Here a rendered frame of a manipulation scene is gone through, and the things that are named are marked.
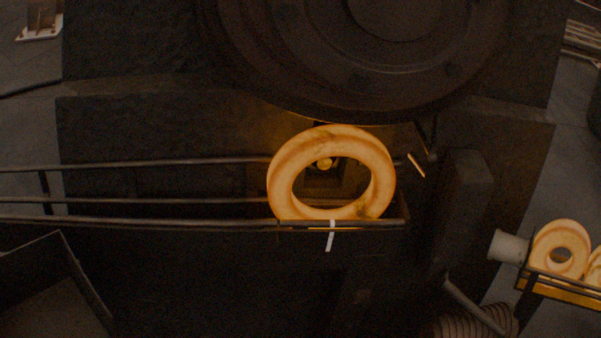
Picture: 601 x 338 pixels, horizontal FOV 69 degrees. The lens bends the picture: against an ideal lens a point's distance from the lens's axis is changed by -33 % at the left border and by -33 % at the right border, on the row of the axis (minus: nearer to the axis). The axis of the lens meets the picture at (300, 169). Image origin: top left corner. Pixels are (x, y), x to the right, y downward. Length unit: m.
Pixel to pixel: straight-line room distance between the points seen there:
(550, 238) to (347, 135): 0.44
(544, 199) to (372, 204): 1.68
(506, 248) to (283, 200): 0.41
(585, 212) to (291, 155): 1.98
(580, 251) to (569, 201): 1.62
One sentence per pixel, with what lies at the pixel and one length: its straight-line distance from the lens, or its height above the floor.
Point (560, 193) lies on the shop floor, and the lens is 2.64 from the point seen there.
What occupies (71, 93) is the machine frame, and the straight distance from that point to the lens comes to 0.91.
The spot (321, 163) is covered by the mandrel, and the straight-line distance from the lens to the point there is 0.98.
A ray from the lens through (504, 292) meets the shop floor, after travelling 1.96.
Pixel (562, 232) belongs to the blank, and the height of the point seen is 0.77.
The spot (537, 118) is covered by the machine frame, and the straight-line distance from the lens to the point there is 1.08.
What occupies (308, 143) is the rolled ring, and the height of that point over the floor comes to 0.83.
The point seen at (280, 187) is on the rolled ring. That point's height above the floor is 0.76.
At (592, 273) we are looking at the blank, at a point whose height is 0.71.
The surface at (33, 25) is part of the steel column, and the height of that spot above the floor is 0.07.
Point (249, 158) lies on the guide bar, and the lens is 0.93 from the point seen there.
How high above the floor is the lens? 1.31
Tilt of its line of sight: 36 degrees down
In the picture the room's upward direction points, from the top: 9 degrees clockwise
